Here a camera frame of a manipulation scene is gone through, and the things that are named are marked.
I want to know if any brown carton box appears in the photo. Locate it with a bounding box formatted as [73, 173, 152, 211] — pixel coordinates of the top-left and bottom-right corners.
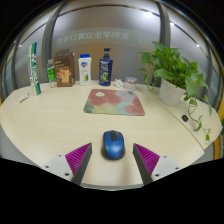
[54, 48, 76, 88]

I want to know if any crumpled white tissue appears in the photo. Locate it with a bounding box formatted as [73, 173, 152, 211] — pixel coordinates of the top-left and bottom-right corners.
[112, 78, 126, 89]

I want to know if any clear green-label water bottle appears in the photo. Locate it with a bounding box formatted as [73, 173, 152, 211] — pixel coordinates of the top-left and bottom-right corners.
[46, 58, 58, 88]

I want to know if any small white packet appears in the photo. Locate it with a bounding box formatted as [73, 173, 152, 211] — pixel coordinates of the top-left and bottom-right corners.
[18, 92, 30, 103]

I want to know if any dark blue pump bottle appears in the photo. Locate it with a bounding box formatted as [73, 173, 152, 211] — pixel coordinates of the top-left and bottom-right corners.
[98, 47, 114, 87]

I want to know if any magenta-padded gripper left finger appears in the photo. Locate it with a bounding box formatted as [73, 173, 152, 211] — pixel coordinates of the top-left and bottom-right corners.
[40, 142, 93, 186]

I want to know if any green plant in white pot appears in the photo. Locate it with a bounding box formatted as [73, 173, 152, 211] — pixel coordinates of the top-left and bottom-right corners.
[138, 40, 213, 143]

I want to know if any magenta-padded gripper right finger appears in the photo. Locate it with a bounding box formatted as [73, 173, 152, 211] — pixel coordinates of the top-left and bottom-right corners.
[132, 143, 183, 186]

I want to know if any floral print mouse pad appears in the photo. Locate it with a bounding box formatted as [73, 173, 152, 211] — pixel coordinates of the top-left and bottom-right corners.
[83, 88, 146, 117]

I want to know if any tall white green tube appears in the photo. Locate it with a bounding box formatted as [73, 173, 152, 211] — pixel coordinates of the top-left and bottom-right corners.
[27, 42, 42, 96]

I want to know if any small white jar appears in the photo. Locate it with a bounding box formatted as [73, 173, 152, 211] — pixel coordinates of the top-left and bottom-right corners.
[124, 76, 138, 92]

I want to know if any white bottle with blue cap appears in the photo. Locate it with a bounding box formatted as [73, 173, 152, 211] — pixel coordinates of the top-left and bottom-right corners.
[78, 53, 93, 86]

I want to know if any blue computer mouse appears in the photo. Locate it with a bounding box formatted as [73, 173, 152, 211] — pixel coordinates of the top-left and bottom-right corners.
[101, 129, 127, 161]

